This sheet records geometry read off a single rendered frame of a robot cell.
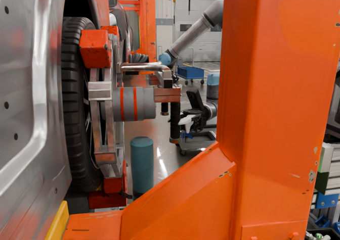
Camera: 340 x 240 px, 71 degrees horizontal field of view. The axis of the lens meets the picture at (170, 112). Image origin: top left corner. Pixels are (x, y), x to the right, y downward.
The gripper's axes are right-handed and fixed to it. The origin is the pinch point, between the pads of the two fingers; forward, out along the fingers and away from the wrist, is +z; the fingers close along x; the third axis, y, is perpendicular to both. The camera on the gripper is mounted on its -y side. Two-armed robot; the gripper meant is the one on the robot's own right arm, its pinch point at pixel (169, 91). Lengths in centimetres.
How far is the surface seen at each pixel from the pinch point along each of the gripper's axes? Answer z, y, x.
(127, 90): 32.5, 3.9, -25.4
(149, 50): -325, -44, 31
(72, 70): 55, 12, -44
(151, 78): 15.2, 7.2, -15.3
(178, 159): -61, -78, 61
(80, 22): 37, 21, -49
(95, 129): 58, -2, -33
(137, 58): 17.3, 13.2, -25.2
